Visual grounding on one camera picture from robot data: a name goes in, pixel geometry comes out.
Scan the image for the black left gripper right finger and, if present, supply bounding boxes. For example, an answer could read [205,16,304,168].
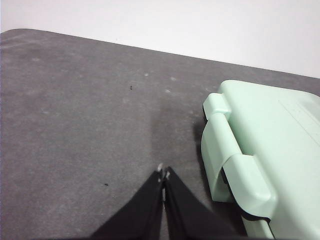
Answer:
[163,166,241,240]

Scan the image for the green griddle lid, silver handle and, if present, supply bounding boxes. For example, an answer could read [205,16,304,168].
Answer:
[202,79,320,240]

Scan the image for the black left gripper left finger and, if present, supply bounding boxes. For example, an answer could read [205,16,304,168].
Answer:
[88,163,164,240]

